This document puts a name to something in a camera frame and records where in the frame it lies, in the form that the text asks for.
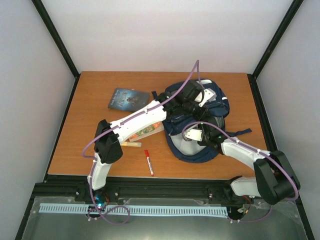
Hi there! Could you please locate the navy blue student backpack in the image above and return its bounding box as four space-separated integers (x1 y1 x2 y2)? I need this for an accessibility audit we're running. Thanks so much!
152 79 252 164

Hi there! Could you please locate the orange green thick paperback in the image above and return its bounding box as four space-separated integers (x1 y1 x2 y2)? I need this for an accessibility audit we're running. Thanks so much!
128 121 164 142

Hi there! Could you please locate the red marker pen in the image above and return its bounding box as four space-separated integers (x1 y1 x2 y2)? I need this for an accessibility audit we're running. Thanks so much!
144 149 154 177

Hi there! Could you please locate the dark blue fantasy book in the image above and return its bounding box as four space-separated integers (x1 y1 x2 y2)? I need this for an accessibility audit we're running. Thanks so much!
108 87 150 113

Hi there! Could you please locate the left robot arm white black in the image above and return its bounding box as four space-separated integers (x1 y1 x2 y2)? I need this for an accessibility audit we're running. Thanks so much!
82 80 216 202

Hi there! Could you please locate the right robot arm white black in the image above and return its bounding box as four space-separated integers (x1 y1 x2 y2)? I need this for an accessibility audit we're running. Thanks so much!
197 121 301 205

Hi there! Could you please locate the yellow highlighter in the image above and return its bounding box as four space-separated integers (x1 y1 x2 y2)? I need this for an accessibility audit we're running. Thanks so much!
120 141 142 148

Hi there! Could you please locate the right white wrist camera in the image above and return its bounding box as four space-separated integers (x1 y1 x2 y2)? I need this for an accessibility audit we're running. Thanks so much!
183 128 203 141

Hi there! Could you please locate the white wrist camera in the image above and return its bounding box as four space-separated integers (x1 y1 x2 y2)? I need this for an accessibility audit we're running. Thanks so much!
183 128 203 141
194 88 217 107

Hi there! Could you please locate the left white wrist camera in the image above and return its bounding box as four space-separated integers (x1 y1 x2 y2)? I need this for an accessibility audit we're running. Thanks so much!
194 88 217 107

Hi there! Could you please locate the right black frame post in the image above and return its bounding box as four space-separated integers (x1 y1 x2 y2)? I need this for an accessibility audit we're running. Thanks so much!
251 0 305 78

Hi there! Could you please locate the black frame post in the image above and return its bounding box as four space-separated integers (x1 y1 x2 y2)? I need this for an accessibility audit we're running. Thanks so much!
251 0 305 78
31 0 81 77

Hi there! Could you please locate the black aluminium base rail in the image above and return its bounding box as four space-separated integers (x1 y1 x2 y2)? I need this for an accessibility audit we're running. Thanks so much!
32 174 300 208

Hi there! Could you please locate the light blue slotted cable duct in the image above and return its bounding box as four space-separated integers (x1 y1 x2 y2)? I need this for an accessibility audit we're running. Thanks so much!
38 203 228 218

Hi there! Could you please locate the left black frame post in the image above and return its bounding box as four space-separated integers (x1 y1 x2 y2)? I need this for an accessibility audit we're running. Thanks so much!
31 0 81 77

